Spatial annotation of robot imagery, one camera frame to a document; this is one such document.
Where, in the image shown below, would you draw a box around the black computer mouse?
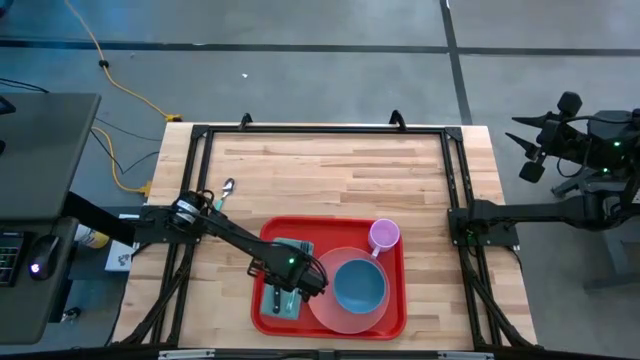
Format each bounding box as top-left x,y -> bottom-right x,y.
27,234 -> 61,282

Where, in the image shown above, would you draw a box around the white printed box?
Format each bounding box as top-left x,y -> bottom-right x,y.
103,239 -> 140,274

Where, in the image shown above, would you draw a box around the yellow and white container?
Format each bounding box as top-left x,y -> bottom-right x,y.
73,224 -> 110,250

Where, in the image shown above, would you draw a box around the blue plastic bowl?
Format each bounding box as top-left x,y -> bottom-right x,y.
332,258 -> 388,316

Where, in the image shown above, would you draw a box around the pink plastic plate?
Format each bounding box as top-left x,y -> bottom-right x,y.
306,246 -> 392,336

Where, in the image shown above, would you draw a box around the grey side desk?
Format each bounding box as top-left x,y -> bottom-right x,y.
0,92 -> 102,346

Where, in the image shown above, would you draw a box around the backlit black keyboard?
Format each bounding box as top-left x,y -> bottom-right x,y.
0,232 -> 25,289

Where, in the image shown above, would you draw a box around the silver metal bracket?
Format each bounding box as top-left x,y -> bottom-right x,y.
158,349 -> 217,360
437,351 -> 496,360

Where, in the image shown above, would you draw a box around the pink plastic cup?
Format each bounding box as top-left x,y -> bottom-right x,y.
367,218 -> 402,259

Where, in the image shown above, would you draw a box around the thin black floor cable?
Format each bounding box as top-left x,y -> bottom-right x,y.
94,117 -> 162,144
89,128 -> 161,177

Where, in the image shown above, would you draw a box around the red plastic tray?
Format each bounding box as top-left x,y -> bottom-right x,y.
250,215 -> 408,342

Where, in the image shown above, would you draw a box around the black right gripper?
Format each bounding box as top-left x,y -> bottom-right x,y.
504,91 -> 590,184

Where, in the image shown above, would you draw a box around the black desk cable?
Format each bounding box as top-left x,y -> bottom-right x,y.
0,77 -> 51,95

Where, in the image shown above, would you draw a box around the fork with clear teal handle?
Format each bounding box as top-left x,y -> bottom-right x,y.
284,239 -> 310,315

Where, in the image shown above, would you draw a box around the dark metal stand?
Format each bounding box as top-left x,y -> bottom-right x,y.
549,164 -> 640,291

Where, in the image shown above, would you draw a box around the teal cloth napkin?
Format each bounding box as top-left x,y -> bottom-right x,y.
259,237 -> 316,321

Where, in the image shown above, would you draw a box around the black aluminium table frame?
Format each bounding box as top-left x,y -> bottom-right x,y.
112,122 -> 539,351

